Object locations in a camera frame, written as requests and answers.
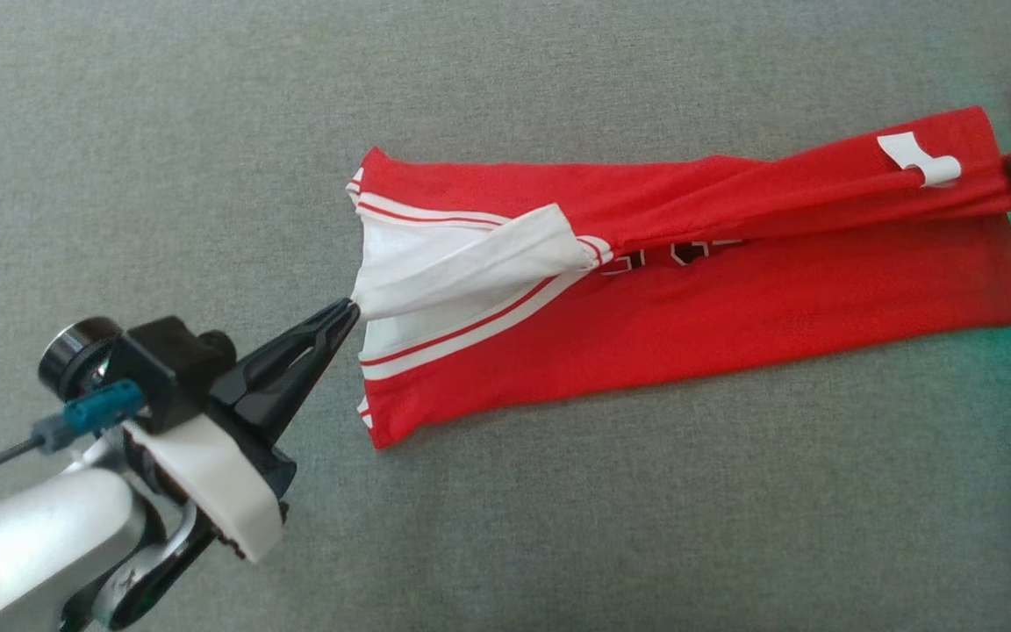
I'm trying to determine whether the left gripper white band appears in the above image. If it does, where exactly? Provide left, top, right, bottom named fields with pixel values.
left=123, top=298, right=362, bottom=564

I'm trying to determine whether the red and white jersey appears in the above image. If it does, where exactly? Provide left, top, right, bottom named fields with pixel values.
left=346, top=105, right=1011, bottom=451

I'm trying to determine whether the grey fabric sofa seat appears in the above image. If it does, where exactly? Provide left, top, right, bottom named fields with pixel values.
left=0, top=0, right=1011, bottom=632

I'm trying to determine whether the left camera cable blue plug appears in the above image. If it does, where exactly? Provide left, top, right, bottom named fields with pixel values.
left=0, top=379, right=147, bottom=494

